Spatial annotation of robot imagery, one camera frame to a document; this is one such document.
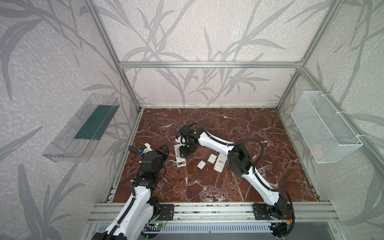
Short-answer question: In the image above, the white remote with display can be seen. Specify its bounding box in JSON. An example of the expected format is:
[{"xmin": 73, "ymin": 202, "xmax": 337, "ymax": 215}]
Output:
[{"xmin": 174, "ymin": 144, "xmax": 187, "ymax": 168}]

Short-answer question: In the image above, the white battery cover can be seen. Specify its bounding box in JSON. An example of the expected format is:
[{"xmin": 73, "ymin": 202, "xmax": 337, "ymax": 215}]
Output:
[
  {"xmin": 208, "ymin": 154, "xmax": 217, "ymax": 164},
  {"xmin": 197, "ymin": 161, "xmax": 206, "ymax": 170}
]

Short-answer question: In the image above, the white remote being unloaded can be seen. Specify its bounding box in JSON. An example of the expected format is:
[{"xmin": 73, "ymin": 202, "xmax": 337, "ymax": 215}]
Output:
[{"xmin": 214, "ymin": 153, "xmax": 228, "ymax": 173}]

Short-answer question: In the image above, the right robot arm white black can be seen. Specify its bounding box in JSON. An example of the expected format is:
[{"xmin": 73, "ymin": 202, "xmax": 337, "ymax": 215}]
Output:
[{"xmin": 176, "ymin": 124, "xmax": 288, "ymax": 215}]

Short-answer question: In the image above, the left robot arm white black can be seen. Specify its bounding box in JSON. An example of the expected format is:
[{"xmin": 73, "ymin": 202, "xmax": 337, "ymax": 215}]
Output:
[{"xmin": 92, "ymin": 144, "xmax": 172, "ymax": 240}]

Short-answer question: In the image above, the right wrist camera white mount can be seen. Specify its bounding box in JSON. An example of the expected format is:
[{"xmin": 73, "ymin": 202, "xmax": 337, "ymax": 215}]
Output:
[{"xmin": 175, "ymin": 135, "xmax": 185, "ymax": 145}]

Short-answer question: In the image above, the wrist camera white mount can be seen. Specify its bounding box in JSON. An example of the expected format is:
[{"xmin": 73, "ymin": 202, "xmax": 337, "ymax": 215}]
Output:
[
  {"xmin": 139, "ymin": 143, "xmax": 153, "ymax": 155},
  {"xmin": 175, "ymin": 135, "xmax": 185, "ymax": 145}
]

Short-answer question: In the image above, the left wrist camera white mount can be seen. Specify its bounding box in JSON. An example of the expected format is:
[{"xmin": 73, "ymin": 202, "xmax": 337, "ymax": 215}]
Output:
[{"xmin": 139, "ymin": 143, "xmax": 153, "ymax": 155}]

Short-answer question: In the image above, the small circuit board with wires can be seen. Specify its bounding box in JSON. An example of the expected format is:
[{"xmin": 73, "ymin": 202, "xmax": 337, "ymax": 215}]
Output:
[{"xmin": 145, "ymin": 221, "xmax": 168, "ymax": 232}]

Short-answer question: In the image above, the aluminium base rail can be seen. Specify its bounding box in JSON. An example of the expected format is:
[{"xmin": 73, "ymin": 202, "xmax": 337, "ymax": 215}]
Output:
[{"xmin": 87, "ymin": 202, "xmax": 340, "ymax": 224}]

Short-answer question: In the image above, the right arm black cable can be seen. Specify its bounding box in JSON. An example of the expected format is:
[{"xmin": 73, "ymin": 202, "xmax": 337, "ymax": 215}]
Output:
[{"xmin": 188, "ymin": 122, "xmax": 296, "ymax": 238}]

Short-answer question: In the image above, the aluminium horizontal frame bar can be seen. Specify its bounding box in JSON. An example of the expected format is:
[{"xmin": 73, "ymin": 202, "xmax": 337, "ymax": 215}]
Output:
[{"xmin": 119, "ymin": 61, "xmax": 301, "ymax": 69}]

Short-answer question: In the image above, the clear plastic wall tray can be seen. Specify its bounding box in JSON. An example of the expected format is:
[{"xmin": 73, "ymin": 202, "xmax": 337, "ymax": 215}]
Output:
[{"xmin": 42, "ymin": 94, "xmax": 120, "ymax": 163}]

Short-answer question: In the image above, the aluminium frame post left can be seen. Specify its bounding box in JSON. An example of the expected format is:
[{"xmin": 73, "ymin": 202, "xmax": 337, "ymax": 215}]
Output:
[{"xmin": 85, "ymin": 0, "xmax": 142, "ymax": 111}]

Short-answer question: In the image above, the aluminium frame post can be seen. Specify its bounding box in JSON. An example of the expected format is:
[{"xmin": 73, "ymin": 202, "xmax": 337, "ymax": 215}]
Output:
[
  {"xmin": 276, "ymin": 0, "xmax": 344, "ymax": 111},
  {"xmin": 85, "ymin": 0, "xmax": 142, "ymax": 111}
]

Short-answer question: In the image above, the white wire mesh basket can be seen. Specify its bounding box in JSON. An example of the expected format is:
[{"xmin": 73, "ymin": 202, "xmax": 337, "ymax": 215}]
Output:
[{"xmin": 291, "ymin": 91, "xmax": 364, "ymax": 164}]

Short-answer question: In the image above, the aluminium frame post right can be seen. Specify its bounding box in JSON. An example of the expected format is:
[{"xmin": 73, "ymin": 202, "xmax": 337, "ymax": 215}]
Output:
[{"xmin": 276, "ymin": 0, "xmax": 344, "ymax": 111}]

